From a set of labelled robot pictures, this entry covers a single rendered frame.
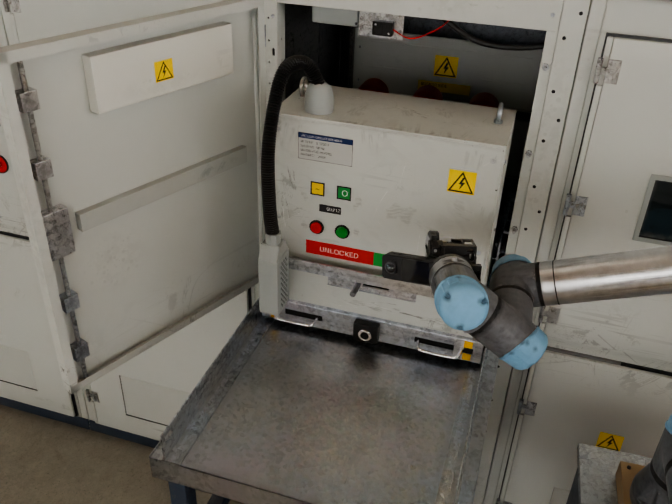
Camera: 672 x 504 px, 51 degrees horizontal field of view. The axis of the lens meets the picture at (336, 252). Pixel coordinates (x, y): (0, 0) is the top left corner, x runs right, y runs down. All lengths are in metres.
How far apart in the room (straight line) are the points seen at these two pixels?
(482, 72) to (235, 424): 1.28
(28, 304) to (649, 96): 1.91
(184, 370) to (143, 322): 0.59
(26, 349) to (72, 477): 0.46
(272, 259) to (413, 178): 0.35
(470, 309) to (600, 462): 0.72
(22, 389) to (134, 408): 0.47
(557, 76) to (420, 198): 0.37
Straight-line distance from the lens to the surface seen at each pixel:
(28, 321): 2.54
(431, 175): 1.44
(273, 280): 1.54
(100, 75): 1.40
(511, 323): 1.10
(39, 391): 2.75
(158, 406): 2.46
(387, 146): 1.44
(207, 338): 2.15
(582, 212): 1.64
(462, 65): 2.20
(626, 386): 1.91
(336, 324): 1.68
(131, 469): 2.61
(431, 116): 1.52
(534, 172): 1.62
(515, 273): 1.20
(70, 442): 2.75
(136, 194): 1.53
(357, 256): 1.57
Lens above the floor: 1.92
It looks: 32 degrees down
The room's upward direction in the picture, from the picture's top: 2 degrees clockwise
